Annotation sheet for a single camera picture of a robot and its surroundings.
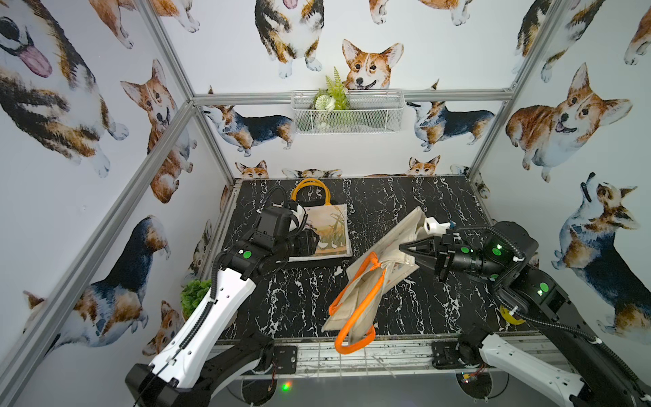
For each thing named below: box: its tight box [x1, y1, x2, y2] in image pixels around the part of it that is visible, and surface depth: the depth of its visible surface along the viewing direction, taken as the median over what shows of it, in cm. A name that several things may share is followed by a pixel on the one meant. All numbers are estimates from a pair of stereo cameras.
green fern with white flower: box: [314, 66, 351, 131], surface depth 85 cm
